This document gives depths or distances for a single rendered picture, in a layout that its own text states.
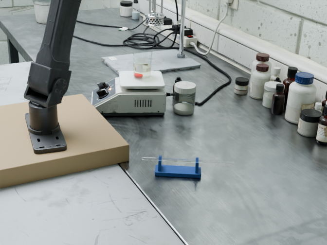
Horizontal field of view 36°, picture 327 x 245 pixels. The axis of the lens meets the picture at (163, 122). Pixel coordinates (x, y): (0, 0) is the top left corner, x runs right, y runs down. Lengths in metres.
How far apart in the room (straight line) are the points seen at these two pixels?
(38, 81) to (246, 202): 0.51
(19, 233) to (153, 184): 0.29
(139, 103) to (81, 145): 0.28
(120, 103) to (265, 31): 0.61
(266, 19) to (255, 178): 0.74
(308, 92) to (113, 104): 0.51
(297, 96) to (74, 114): 0.58
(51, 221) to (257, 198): 0.41
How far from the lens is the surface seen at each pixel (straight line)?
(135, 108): 1.35
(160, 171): 1.09
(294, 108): 1.39
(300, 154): 1.25
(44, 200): 1.03
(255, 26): 1.77
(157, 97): 1.35
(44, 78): 1.13
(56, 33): 1.12
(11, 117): 1.29
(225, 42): 1.85
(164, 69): 1.71
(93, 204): 1.01
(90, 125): 1.22
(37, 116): 1.15
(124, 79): 1.38
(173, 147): 1.22
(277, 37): 1.68
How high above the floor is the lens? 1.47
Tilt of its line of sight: 25 degrees down
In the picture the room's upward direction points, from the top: 2 degrees clockwise
